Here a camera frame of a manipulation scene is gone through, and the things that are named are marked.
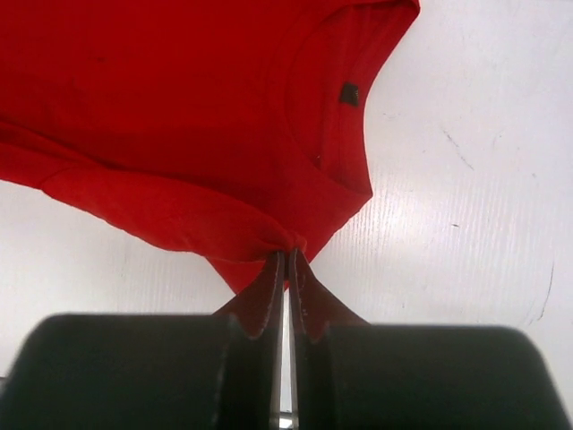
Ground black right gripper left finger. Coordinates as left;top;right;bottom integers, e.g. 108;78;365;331
1;253;285;429

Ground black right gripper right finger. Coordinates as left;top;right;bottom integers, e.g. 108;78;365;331
288;251;571;429

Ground red t shirt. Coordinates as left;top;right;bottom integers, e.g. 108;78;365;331
0;0;423;295

